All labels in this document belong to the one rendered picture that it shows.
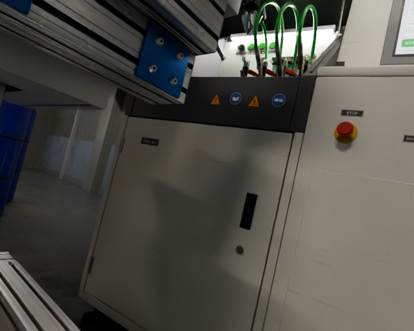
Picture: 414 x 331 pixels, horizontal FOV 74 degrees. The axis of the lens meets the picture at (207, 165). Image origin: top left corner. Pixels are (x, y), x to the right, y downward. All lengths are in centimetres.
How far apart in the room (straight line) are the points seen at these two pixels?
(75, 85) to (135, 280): 72
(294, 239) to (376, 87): 43
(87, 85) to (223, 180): 49
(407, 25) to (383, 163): 60
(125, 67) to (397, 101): 62
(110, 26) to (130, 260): 79
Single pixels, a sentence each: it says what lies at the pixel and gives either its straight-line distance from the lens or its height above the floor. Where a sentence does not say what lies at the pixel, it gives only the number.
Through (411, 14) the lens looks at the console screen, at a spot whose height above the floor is 131.
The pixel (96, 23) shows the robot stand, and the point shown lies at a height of 76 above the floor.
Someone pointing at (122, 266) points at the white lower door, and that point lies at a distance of 107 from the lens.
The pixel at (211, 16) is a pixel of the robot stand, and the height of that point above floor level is 86.
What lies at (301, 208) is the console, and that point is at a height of 59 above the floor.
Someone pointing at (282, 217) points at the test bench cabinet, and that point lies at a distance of 76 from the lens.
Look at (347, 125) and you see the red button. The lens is 74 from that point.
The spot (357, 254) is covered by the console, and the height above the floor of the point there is 52.
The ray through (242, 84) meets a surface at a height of 92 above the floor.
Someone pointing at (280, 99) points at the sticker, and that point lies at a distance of 83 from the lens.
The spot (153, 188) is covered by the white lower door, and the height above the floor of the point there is 54.
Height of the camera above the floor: 60
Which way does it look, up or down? 4 degrees up
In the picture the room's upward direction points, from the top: 13 degrees clockwise
